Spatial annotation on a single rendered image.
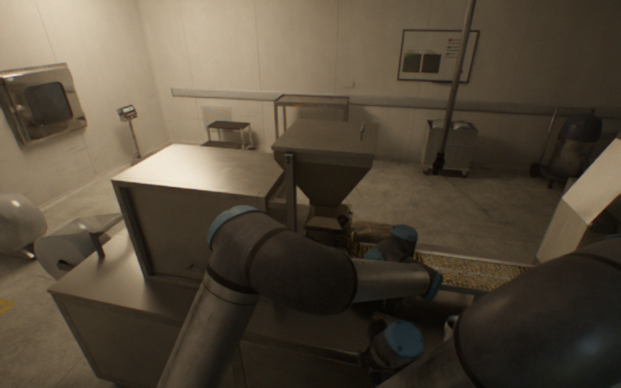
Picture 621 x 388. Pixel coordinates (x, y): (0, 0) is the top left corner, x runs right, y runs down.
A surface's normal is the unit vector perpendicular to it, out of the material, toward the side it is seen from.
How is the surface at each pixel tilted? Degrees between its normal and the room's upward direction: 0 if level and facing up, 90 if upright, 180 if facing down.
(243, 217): 10
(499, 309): 52
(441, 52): 90
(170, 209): 90
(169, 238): 90
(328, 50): 90
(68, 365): 0
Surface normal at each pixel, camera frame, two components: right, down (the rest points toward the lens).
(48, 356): 0.00, -0.88
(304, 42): -0.22, 0.47
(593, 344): -0.35, -0.12
